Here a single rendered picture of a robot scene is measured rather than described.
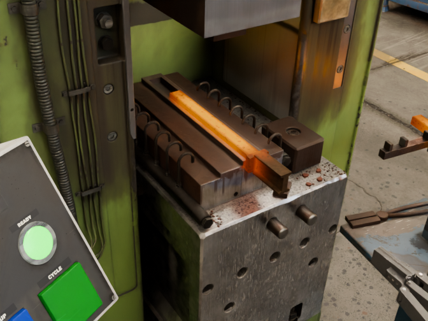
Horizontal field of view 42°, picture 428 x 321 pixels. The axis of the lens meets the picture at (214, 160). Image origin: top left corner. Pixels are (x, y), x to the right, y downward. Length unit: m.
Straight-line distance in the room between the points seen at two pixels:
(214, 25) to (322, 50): 0.46
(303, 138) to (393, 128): 2.15
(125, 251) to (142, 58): 0.49
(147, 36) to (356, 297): 1.31
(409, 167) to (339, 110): 1.59
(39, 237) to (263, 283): 0.62
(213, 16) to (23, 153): 0.36
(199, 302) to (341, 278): 1.21
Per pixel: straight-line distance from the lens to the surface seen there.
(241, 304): 1.27
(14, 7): 0.91
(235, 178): 1.10
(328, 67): 1.36
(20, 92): 0.97
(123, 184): 1.15
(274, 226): 1.13
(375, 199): 2.75
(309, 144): 1.20
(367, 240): 1.50
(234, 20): 0.93
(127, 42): 1.00
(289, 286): 1.35
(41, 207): 0.81
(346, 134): 1.54
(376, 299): 2.28
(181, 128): 1.21
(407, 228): 1.57
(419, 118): 1.50
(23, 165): 0.80
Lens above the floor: 1.61
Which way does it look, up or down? 34 degrees down
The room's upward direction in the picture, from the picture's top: 2 degrees clockwise
